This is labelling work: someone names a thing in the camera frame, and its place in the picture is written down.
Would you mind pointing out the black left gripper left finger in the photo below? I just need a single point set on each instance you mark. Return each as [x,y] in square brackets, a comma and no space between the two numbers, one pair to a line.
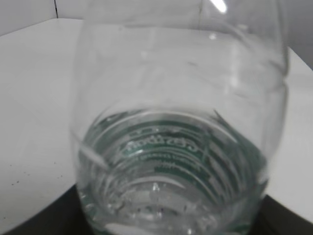
[62,217]

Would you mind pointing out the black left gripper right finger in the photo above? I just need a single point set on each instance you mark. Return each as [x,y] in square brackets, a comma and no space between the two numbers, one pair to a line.
[275,219]

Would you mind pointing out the clear plastic water bottle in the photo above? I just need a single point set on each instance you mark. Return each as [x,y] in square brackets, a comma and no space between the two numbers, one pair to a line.
[177,108]

